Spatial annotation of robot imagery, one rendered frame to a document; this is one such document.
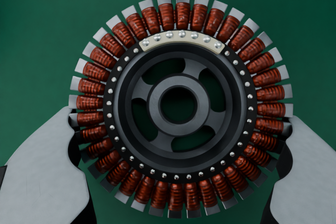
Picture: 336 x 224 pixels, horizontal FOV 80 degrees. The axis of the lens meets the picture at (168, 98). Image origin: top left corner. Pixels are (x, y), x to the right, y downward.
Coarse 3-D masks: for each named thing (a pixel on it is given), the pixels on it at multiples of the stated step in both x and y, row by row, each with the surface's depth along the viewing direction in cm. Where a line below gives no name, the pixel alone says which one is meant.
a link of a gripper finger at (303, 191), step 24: (288, 120) 10; (288, 144) 9; (312, 144) 9; (288, 168) 8; (312, 168) 8; (288, 192) 7; (312, 192) 7; (264, 216) 7; (288, 216) 6; (312, 216) 6
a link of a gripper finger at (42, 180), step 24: (48, 120) 10; (24, 144) 8; (48, 144) 8; (72, 144) 9; (24, 168) 7; (48, 168) 7; (72, 168) 7; (0, 192) 6; (24, 192) 6; (48, 192) 6; (72, 192) 6; (0, 216) 6; (24, 216) 6; (48, 216) 6; (72, 216) 6
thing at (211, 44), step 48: (144, 0) 10; (96, 48) 10; (144, 48) 10; (192, 48) 11; (240, 48) 10; (96, 96) 10; (144, 96) 12; (192, 96) 12; (240, 96) 10; (288, 96) 10; (96, 144) 10; (144, 144) 12; (240, 144) 10; (144, 192) 10; (192, 192) 10; (240, 192) 10
